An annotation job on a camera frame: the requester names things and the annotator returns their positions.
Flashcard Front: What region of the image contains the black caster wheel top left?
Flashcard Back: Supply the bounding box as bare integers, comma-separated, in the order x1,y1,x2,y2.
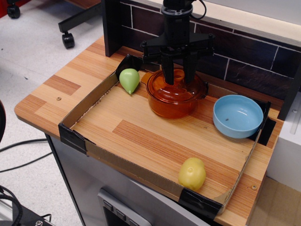
7,0,21,19

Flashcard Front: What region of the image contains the orange transparent pot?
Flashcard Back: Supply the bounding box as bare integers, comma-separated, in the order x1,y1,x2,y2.
141,73,207,119

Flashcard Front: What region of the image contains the light blue bowl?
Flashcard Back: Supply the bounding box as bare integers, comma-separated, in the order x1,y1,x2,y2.
213,95,264,138

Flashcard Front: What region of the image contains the cardboard fence with black tape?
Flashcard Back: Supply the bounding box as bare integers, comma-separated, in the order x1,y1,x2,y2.
58,55,275,216

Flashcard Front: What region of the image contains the orange transparent pot lid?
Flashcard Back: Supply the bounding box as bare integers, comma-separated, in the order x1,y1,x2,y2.
145,69,207,103

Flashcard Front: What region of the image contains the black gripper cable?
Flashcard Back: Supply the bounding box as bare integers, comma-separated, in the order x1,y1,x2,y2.
190,0,207,20

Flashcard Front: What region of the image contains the black office chair base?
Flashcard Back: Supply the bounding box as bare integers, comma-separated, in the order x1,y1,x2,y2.
58,0,102,49

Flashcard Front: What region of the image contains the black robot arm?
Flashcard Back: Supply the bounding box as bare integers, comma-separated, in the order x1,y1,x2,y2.
141,0,215,85

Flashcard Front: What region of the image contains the green plastic pear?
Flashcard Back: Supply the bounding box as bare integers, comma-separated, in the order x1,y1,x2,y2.
119,68,140,95

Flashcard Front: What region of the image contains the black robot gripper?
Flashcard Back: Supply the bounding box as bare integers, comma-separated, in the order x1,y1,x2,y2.
141,6,215,84

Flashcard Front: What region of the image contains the yellow plastic potato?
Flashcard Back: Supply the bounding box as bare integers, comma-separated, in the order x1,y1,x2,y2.
178,158,206,191

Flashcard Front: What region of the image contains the grey toy oven front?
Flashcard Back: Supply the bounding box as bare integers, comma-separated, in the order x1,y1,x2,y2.
98,182,208,226

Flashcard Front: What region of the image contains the black cable on floor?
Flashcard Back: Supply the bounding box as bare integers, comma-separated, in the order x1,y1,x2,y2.
0,138,53,173

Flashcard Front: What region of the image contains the black braided cable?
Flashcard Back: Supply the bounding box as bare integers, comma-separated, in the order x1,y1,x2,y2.
0,185,34,226

